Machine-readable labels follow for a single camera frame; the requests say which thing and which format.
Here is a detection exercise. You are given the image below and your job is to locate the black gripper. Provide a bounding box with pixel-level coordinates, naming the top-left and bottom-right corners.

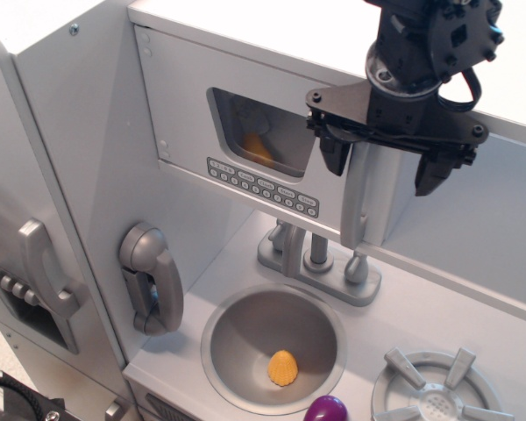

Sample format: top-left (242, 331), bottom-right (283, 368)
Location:
top-left (306, 81), bottom-right (489, 196)

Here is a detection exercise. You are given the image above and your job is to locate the white toy microwave door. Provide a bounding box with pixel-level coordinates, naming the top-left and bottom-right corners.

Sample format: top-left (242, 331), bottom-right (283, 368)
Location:
top-left (133, 24), bottom-right (413, 249)

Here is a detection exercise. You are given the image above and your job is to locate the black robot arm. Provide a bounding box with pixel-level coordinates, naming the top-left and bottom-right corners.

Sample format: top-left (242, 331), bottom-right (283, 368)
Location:
top-left (306, 1), bottom-right (504, 196)

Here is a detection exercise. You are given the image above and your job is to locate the yellow toy food in microwave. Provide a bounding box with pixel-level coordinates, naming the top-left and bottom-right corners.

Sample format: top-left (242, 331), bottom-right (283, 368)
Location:
top-left (242, 132), bottom-right (273, 164)

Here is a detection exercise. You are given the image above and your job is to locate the grey toy faucet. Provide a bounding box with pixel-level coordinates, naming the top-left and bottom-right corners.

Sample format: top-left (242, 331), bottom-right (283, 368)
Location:
top-left (258, 220), bottom-right (382, 307)

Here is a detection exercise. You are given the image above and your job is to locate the grey round sink bowl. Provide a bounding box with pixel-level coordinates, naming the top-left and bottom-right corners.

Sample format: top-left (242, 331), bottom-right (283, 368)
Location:
top-left (201, 284), bottom-right (347, 416)

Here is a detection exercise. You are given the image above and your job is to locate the grey toy stove burner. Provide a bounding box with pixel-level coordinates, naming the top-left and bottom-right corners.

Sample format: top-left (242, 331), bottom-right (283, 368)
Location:
top-left (371, 347), bottom-right (515, 420)

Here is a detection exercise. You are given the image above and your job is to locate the yellow toy corn piece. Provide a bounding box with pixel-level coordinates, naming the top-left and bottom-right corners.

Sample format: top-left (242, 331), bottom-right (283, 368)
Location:
top-left (267, 350), bottom-right (299, 387)

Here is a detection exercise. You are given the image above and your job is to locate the purple toy eggplant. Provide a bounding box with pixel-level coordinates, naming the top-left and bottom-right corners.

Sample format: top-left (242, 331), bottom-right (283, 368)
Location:
top-left (303, 396), bottom-right (348, 421)

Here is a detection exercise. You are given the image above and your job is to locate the grey toy telephone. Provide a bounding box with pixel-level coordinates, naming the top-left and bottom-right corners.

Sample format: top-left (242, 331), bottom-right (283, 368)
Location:
top-left (119, 222), bottom-right (184, 337)

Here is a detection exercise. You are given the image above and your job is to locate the white toy kitchen cabinet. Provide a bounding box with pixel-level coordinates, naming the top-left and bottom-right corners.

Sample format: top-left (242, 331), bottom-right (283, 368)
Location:
top-left (0, 1), bottom-right (526, 420)

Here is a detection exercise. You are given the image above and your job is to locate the grey ice dispenser panel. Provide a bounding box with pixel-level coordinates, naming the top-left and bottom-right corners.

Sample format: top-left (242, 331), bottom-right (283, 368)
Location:
top-left (0, 268), bottom-right (79, 354)

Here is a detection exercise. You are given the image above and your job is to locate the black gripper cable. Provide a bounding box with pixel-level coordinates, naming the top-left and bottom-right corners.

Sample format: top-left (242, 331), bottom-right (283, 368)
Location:
top-left (436, 68), bottom-right (483, 113)

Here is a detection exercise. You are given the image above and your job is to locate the grey fridge door handle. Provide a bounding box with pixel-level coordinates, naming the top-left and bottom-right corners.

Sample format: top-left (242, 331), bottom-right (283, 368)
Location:
top-left (18, 218), bottom-right (80, 319)

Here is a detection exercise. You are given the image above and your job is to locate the black robot base with cable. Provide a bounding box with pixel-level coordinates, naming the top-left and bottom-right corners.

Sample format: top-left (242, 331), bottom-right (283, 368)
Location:
top-left (0, 370), bottom-right (77, 421)

